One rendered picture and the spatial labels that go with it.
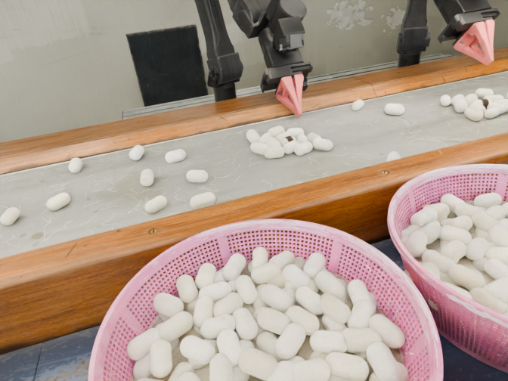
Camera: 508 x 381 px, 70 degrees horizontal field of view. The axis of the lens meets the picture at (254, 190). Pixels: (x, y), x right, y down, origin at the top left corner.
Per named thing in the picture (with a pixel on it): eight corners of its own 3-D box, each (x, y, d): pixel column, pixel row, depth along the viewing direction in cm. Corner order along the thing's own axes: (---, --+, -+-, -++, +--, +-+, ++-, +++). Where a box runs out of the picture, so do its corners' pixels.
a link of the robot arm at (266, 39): (298, 44, 75) (288, 17, 77) (274, 43, 72) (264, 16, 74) (284, 66, 81) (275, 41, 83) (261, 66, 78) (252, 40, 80)
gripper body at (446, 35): (503, 14, 71) (484, -14, 73) (459, 21, 69) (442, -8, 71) (480, 38, 77) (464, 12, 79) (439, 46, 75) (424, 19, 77)
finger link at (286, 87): (326, 102, 71) (311, 63, 73) (292, 109, 69) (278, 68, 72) (317, 119, 77) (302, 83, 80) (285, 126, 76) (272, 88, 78)
